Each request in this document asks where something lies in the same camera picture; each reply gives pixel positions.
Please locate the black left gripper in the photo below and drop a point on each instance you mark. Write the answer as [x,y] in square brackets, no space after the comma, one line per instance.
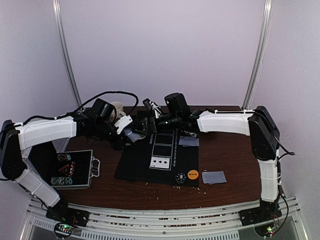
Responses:
[118,145]

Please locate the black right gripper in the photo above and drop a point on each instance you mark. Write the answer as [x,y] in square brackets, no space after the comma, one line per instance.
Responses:
[144,124]

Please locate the grey playing card deck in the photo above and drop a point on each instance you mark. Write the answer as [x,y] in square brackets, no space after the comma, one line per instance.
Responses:
[132,137]

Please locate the spade card face up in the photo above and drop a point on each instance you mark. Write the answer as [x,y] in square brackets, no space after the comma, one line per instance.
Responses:
[162,163]

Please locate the face-down card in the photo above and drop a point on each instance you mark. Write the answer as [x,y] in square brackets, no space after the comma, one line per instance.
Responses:
[187,141]
[217,177]

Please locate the dark green chip stack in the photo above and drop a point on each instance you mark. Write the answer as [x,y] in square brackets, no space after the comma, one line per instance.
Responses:
[180,178]

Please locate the orange big blind button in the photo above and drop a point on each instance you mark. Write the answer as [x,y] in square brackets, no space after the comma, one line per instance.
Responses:
[193,174]

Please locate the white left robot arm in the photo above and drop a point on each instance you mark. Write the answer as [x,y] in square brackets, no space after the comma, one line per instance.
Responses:
[27,150]

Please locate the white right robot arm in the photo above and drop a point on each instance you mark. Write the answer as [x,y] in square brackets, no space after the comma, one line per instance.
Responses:
[257,124]

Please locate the ceramic mug with print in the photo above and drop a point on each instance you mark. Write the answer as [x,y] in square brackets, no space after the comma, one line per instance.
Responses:
[118,112]

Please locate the black poker mat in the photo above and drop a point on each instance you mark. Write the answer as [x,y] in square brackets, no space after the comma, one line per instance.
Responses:
[167,157]

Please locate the upper chip stack in case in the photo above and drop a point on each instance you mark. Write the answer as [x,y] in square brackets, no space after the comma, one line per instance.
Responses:
[64,157]

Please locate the chip stack in case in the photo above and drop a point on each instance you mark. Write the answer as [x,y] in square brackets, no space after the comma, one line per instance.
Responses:
[61,181]
[64,157]

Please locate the aluminium poker chip case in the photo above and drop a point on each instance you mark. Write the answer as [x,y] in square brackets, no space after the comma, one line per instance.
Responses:
[82,168]

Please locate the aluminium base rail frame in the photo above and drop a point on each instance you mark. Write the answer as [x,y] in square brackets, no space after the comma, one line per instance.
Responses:
[208,223]

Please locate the aluminium corner post left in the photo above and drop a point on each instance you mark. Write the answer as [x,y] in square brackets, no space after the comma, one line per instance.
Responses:
[65,53]

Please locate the aluminium corner post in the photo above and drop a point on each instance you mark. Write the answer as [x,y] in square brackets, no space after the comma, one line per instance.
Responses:
[261,48]
[65,53]

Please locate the aluminium corner post right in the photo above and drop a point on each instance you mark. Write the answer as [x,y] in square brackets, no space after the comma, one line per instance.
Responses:
[261,48]

